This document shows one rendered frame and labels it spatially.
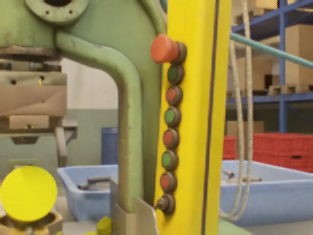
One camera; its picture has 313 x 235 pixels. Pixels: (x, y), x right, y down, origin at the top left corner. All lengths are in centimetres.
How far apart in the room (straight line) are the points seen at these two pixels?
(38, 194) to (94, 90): 842
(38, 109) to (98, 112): 843
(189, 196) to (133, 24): 26
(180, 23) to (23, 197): 32
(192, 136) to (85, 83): 839
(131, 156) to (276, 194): 44
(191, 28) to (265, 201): 48
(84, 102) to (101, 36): 830
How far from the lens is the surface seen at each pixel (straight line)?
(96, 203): 81
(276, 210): 97
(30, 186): 57
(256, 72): 826
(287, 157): 436
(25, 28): 58
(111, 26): 63
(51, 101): 54
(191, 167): 57
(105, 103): 899
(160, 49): 57
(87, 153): 896
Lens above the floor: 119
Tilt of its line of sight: 1 degrees down
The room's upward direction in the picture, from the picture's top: straight up
